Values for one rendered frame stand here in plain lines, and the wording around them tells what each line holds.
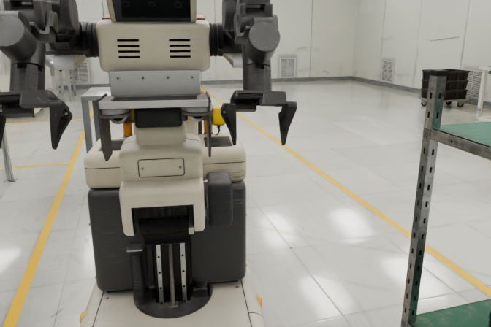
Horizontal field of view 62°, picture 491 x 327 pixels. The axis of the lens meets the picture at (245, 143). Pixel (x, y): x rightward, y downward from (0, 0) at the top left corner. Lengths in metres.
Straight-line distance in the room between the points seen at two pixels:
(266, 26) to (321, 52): 9.92
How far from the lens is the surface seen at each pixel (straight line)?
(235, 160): 1.40
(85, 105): 2.83
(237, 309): 1.51
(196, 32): 1.05
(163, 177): 1.14
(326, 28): 10.71
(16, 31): 0.79
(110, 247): 1.53
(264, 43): 0.75
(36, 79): 0.83
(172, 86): 1.05
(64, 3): 0.99
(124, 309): 1.57
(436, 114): 1.18
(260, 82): 0.80
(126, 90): 1.06
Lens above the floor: 1.19
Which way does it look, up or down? 15 degrees down
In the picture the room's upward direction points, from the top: straight up
